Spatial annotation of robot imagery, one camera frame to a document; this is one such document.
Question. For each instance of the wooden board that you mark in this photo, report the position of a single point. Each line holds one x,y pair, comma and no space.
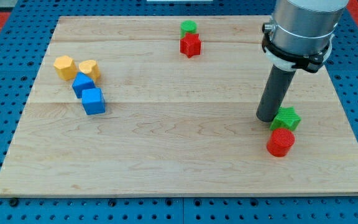
174,126

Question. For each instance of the green cylinder block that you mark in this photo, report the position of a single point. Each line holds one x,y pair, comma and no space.
187,26

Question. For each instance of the blue cube block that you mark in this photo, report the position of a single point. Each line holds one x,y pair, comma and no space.
93,101

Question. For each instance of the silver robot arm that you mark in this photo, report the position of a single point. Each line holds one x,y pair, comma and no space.
299,33

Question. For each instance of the red star block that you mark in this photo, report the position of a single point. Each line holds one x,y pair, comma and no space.
190,45

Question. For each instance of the green star block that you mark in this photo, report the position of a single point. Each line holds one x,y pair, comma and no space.
285,118

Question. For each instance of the yellow heart block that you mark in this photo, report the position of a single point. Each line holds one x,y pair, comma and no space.
90,68

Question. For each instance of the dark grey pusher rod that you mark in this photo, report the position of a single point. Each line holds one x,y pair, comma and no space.
274,92

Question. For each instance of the red cylinder block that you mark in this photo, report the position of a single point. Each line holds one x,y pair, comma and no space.
280,142

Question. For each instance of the yellow hexagon block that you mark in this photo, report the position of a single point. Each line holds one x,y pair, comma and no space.
65,67

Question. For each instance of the blue pentagon block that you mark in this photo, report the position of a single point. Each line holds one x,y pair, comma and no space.
82,82

